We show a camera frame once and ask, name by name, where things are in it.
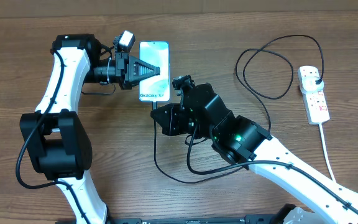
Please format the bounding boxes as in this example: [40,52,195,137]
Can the white power strip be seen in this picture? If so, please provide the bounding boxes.
[298,65,330,125]

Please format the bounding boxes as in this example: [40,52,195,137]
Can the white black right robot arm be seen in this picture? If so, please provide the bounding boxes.
[150,83,358,223]

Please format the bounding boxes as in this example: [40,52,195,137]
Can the white charger adapter plug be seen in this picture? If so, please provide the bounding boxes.
[300,77,324,94]

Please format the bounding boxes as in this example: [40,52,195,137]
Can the Galaxy S24 smartphone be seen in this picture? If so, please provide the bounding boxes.
[139,40,170,102]

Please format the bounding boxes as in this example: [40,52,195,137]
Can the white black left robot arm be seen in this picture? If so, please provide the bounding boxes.
[16,30,160,223]

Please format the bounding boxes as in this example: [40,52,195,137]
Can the white power strip cord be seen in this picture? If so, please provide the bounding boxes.
[318,123,337,183]

